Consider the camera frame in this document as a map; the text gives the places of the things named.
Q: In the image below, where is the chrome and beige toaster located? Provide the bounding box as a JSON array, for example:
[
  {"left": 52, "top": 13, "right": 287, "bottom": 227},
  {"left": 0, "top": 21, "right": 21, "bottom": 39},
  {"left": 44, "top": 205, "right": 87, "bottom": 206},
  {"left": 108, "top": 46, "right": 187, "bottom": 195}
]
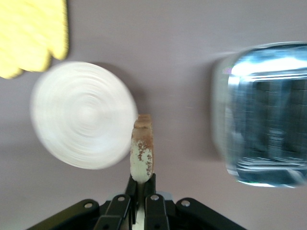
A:
[{"left": 211, "top": 41, "right": 307, "bottom": 189}]

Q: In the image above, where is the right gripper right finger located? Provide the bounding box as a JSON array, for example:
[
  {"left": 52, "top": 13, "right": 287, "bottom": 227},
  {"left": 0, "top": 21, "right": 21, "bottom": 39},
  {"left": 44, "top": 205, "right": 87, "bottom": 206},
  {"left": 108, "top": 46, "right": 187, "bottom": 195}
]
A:
[{"left": 143, "top": 172, "right": 170, "bottom": 230}]

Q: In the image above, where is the slice of brown toast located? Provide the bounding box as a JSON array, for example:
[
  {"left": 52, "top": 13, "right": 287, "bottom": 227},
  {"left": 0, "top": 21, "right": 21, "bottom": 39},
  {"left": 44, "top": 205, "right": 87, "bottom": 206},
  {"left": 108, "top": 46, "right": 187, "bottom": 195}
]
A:
[{"left": 129, "top": 114, "right": 157, "bottom": 184}]

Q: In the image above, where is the table cover cloth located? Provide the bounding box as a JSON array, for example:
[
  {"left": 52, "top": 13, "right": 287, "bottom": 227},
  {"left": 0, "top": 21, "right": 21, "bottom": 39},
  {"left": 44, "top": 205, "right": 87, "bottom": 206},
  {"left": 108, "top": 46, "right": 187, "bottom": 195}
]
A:
[{"left": 0, "top": 0, "right": 307, "bottom": 230}]

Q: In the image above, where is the round wooden plate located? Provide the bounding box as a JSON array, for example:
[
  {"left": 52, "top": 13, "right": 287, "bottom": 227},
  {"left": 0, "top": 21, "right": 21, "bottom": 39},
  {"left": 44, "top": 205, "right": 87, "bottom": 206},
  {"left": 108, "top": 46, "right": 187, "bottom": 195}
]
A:
[{"left": 29, "top": 60, "right": 140, "bottom": 171}]

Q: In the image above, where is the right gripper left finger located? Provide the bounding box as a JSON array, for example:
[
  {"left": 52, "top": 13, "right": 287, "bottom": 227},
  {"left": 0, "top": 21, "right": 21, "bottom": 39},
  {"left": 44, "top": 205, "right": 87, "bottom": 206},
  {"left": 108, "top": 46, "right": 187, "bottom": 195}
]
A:
[{"left": 95, "top": 172, "right": 139, "bottom": 230}]

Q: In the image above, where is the yellow quilted oven mitt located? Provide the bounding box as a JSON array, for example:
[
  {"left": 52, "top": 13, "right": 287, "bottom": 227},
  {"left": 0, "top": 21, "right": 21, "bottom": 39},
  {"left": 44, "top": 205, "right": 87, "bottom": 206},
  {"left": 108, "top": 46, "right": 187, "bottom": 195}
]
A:
[
  {"left": 20, "top": 0, "right": 71, "bottom": 73},
  {"left": 0, "top": 0, "right": 24, "bottom": 80}
]

